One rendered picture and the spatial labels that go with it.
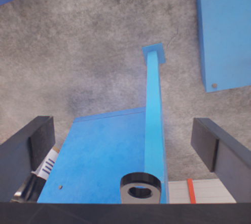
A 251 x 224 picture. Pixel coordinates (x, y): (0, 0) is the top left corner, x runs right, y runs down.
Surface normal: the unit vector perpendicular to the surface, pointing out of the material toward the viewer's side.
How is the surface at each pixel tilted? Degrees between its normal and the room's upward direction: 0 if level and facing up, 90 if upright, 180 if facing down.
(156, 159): 90
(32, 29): 0
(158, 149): 90
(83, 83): 0
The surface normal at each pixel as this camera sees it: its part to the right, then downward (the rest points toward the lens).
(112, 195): -0.29, -0.77
